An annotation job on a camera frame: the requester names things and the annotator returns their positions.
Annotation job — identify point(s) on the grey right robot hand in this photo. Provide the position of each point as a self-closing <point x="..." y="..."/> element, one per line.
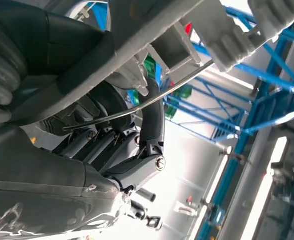
<point x="37" y="198"/>

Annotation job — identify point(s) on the blue metal shelf rack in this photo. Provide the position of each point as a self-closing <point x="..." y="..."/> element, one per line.
<point x="269" y="78"/>

